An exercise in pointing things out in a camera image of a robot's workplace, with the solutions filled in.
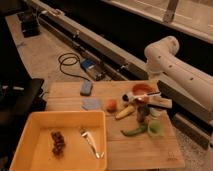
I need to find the white brush with black bristles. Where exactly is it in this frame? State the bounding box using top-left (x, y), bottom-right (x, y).
top-left (122, 92), bottom-right (160, 102)

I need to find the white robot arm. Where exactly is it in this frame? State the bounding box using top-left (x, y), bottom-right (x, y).
top-left (144, 36), bottom-right (213, 114)

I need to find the yellow plastic tray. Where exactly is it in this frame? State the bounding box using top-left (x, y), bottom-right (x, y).
top-left (9, 111), bottom-right (107, 171)

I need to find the blue sponge block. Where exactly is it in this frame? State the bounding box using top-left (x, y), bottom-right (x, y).
top-left (80, 80), bottom-right (93, 96)

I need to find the orange fruit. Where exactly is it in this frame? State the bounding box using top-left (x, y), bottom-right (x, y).
top-left (105, 99), bottom-right (117, 112)

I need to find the blue and silver device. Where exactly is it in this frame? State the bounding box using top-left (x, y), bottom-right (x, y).
top-left (80, 59), bottom-right (105, 81)

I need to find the orange bowl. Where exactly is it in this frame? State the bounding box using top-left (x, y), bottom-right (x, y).
top-left (132, 83), bottom-right (156, 95)

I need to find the dark metal can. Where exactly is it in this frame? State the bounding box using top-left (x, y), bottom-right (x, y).
top-left (137, 105), bottom-right (150, 122)

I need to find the wooden block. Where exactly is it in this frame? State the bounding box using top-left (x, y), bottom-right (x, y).
top-left (148, 97), bottom-right (172, 108)

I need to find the metal fork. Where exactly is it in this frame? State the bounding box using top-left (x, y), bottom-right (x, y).
top-left (79, 128), bottom-right (104, 159)

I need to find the small white cup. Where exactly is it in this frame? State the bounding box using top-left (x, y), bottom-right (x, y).
top-left (150, 108), bottom-right (163, 119)

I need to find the green chili pepper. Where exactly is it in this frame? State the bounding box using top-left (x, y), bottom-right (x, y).
top-left (120, 125), bottom-right (147, 137)

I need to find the wooden cutting board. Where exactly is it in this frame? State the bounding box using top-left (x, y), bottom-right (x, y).
top-left (45, 79), bottom-right (186, 171)

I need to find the green plastic cup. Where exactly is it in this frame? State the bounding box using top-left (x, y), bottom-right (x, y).
top-left (148, 120), bottom-right (163, 137)

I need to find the black chair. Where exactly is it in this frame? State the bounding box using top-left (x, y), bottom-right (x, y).
top-left (0, 79), bottom-right (46, 157)

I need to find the black box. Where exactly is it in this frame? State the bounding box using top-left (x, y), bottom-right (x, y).
top-left (18, 11), bottom-right (40, 38)

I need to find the metal rail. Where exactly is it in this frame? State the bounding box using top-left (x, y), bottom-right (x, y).
top-left (24, 0), bottom-right (213, 128)

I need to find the black cable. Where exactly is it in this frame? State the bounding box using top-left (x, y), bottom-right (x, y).
top-left (57, 52), bottom-right (92, 82)

